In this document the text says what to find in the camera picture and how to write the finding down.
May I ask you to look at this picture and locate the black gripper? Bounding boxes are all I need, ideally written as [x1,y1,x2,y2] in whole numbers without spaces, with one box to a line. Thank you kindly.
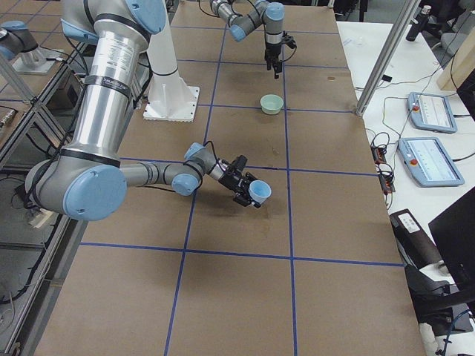
[218,155,261,208]
[264,43,282,79]

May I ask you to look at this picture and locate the light blue plastic cup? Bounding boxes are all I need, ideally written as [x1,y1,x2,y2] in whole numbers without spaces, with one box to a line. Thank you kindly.
[249,179,272,206]

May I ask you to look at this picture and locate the light green bowl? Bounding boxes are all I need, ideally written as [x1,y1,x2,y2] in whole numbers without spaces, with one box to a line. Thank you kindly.
[260,94,284,115]

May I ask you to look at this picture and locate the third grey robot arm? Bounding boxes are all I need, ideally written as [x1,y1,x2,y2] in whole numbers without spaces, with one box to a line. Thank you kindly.
[1,20,55,75]

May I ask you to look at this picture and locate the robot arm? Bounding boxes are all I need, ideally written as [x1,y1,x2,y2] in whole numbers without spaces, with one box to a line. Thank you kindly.
[209,1,286,79]
[25,1,262,221]

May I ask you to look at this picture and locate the black water bottle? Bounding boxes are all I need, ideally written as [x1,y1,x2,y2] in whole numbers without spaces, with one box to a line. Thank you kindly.
[405,5,431,42]

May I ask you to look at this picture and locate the upper teach pendant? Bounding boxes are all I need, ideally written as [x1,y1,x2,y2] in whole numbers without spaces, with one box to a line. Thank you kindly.
[407,92,458,134]

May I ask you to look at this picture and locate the teach pendant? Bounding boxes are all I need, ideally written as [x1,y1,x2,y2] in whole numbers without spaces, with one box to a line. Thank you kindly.
[398,137,465,188]
[407,92,458,134]

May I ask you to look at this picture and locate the lower teach pendant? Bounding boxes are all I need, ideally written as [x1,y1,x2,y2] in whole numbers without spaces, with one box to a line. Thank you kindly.
[398,137,465,188]

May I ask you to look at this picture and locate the black monitor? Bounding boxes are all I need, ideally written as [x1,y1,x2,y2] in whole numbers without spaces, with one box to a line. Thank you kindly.
[428,77,475,297]

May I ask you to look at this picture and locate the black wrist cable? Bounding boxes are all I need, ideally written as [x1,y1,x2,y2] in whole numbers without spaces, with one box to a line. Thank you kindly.
[280,31,298,64]

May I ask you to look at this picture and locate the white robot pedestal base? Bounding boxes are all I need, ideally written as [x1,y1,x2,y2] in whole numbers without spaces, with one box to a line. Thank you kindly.
[144,1,200,122]

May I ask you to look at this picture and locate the aluminium frame post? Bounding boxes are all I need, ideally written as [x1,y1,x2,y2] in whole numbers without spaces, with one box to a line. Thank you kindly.
[355,0,419,117]

